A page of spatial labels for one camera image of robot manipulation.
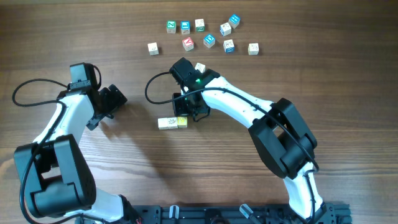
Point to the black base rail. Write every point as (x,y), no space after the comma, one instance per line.
(272,213)

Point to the wooden block green Z side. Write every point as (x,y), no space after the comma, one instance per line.
(200,67)

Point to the wooden block red side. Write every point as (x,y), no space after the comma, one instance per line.
(153,48)

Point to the wooden block yellow top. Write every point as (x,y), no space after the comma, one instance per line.
(182,122)

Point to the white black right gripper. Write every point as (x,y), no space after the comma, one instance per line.
(179,110)

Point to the wooden block green Z front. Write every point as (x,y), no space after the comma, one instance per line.
(200,25)

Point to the wooden block letter M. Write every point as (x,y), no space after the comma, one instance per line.
(163,123)

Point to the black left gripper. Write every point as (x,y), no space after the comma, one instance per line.
(115,100)

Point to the wooden block number 2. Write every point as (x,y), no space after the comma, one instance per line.
(225,29)

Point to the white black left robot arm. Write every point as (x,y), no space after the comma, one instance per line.
(55,179)

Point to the wooden block letter L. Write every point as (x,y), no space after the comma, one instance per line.
(253,48)

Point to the wooden block blue D top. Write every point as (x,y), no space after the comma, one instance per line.
(209,40)

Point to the wooden block blue far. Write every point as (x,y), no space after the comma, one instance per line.
(234,21)

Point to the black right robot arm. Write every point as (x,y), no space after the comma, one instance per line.
(280,135)

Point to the wooden block blue X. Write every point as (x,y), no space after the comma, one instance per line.
(228,46)

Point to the wooden block green V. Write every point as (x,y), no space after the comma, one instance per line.
(172,123)

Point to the wooden block red top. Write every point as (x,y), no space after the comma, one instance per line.
(188,44)

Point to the wooden block green top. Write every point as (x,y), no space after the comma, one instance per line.
(171,27)

